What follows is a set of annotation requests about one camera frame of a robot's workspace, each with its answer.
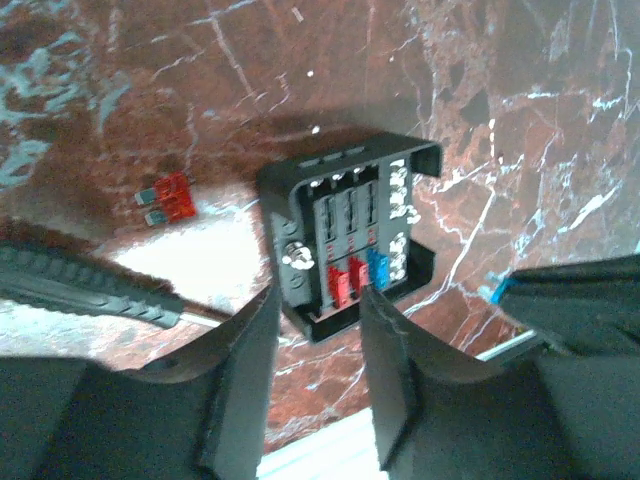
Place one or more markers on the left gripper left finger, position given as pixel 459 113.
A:
pixel 198 412

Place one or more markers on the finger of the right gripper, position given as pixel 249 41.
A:
pixel 588 308

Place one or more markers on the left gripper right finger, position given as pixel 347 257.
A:
pixel 441 414

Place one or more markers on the blue fuse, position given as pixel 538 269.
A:
pixel 502 286

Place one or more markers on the black fuse box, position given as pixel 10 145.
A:
pixel 341 220

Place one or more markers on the red fuse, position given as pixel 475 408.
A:
pixel 170 198

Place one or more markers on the black screwdriver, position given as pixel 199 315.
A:
pixel 59 281

